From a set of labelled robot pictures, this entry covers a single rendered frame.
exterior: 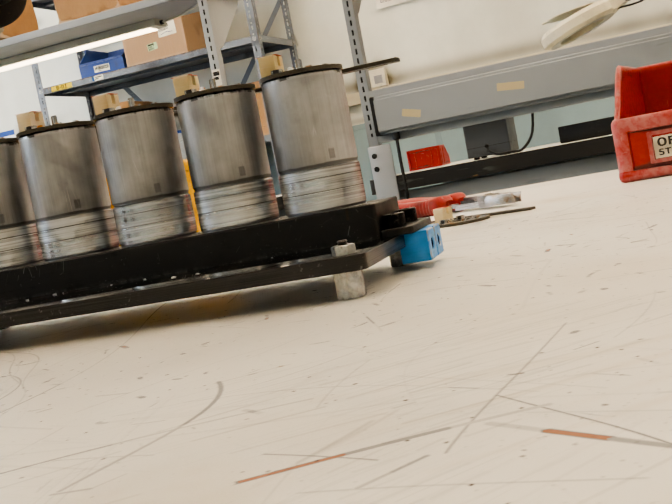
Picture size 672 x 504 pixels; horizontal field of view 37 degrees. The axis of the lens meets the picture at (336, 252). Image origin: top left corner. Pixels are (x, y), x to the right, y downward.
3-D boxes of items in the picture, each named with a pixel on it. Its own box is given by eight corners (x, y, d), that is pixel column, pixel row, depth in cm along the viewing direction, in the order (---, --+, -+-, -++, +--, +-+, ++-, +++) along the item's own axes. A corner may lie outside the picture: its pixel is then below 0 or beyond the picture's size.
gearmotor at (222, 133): (269, 253, 29) (235, 79, 29) (194, 265, 30) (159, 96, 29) (296, 243, 31) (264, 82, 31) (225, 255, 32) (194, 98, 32)
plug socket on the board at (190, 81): (199, 94, 30) (194, 72, 30) (173, 100, 30) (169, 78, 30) (209, 95, 31) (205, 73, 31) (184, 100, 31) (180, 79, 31)
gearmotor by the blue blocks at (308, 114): (360, 237, 28) (326, 58, 28) (280, 251, 29) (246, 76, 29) (381, 228, 31) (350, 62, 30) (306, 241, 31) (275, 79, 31)
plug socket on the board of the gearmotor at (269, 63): (285, 75, 29) (281, 52, 29) (258, 81, 29) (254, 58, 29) (294, 76, 30) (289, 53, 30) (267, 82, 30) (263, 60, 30)
